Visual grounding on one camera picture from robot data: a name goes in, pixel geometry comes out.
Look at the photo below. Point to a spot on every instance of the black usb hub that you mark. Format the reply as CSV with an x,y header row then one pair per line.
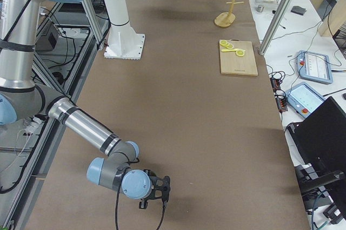
x,y
279,94

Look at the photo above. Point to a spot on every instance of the wooden cup storage rack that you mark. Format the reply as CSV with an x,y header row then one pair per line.
x,y
225,19

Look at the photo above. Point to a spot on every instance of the aluminium frame post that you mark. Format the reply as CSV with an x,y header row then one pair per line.
x,y
278,16

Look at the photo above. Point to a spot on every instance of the small metal cup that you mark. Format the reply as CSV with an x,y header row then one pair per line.
x,y
260,8

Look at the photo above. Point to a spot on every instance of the lemon slice by knife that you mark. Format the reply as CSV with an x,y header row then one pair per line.
x,y
240,52

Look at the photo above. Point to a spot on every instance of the near teach pendant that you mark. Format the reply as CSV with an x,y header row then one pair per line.
x,y
304,99

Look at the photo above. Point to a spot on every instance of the far teach pendant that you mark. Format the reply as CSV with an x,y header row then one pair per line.
x,y
314,66

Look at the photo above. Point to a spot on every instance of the middle lemon slice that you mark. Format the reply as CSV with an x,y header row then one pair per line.
x,y
230,46

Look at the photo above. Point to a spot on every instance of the white power strip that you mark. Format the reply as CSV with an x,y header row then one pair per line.
x,y
33,125

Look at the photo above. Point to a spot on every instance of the black monitor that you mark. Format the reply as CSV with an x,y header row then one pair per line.
x,y
320,138

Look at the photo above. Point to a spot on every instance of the teach pendant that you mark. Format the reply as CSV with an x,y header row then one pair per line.
x,y
314,66
304,99

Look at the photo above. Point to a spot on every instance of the black pad on table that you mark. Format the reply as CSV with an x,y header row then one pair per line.
x,y
298,10

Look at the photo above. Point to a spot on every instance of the yellow plastic knife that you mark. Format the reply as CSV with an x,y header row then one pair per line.
x,y
229,50

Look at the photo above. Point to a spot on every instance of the lemon slice stack end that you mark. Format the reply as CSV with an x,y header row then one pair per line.
x,y
224,43

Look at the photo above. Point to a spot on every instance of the grey control box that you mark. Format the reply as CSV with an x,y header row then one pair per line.
x,y
48,40

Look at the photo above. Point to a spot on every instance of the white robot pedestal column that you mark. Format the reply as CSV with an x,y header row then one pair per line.
x,y
123,41

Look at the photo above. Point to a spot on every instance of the wooden cutting board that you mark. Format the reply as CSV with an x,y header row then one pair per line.
x,y
231,64

